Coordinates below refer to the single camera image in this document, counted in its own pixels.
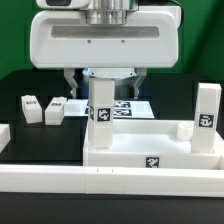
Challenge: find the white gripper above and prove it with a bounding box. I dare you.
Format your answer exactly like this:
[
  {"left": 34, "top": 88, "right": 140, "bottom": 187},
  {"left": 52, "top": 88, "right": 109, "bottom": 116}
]
[{"left": 30, "top": 7, "right": 181, "bottom": 99}]

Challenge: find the white desk tabletop tray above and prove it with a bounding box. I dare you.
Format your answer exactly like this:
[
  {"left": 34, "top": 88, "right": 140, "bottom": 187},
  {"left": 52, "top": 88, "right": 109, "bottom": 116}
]
[{"left": 83, "top": 119, "right": 224, "bottom": 170}]

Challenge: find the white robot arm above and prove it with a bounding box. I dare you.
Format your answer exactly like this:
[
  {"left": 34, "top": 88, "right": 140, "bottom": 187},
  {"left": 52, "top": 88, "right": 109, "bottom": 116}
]
[{"left": 30, "top": 0, "right": 184, "bottom": 98}]

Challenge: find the white marker sheet with tags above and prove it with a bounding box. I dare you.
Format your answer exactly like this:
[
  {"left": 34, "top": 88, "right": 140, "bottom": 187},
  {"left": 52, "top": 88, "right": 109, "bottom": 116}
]
[{"left": 64, "top": 99, "right": 154, "bottom": 119}]

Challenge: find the white left fence block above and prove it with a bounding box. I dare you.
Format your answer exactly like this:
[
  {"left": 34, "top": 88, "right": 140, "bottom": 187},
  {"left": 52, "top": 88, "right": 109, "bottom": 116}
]
[{"left": 0, "top": 124, "right": 10, "bottom": 153}]

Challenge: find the white front fence bar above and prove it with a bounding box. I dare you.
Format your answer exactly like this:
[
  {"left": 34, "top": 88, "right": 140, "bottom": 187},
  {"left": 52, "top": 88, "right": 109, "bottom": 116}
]
[{"left": 0, "top": 165, "right": 224, "bottom": 197}]

